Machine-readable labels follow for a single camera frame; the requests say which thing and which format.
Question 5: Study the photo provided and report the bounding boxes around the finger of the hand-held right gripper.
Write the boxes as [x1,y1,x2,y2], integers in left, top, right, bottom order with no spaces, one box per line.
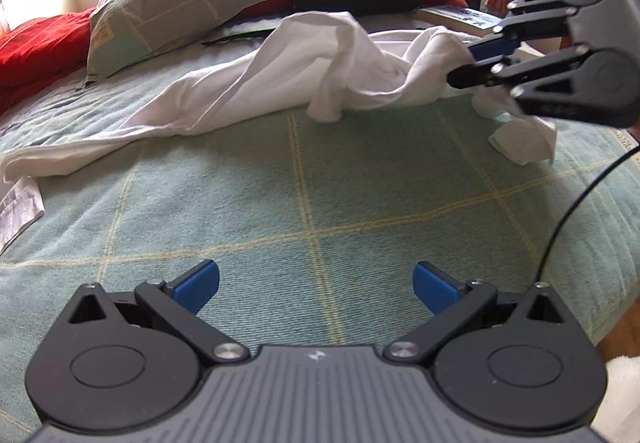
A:
[469,0,607,65]
[446,44,603,118]

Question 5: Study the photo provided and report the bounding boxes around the green checked blanket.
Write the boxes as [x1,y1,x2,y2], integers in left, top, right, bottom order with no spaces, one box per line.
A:
[0,8,640,429]

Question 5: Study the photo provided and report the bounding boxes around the grey green pillow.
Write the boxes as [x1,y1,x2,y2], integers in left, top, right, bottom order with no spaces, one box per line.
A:
[86,0,283,84]

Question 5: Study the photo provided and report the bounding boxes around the thick paperback book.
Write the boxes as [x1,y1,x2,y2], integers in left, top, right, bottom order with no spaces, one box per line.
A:
[415,4,508,38]

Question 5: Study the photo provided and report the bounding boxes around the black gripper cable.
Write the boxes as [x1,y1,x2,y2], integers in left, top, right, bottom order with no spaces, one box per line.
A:
[534,146,640,286]

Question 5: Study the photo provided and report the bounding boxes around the white printed t-shirt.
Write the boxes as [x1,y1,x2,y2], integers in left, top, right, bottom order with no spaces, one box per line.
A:
[0,10,558,251]

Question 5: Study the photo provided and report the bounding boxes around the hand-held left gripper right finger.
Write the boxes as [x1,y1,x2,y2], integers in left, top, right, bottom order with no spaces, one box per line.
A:
[382,261,572,365]

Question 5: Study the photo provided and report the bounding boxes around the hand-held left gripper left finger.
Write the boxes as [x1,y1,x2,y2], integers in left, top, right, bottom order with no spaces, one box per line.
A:
[65,259,251,365]

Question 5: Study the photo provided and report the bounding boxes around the red pillow at left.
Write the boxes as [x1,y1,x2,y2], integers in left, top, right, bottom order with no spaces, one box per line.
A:
[0,7,98,116]

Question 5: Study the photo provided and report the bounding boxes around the white fluffy cloth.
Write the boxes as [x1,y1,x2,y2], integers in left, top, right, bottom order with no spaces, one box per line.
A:
[606,357,640,443]

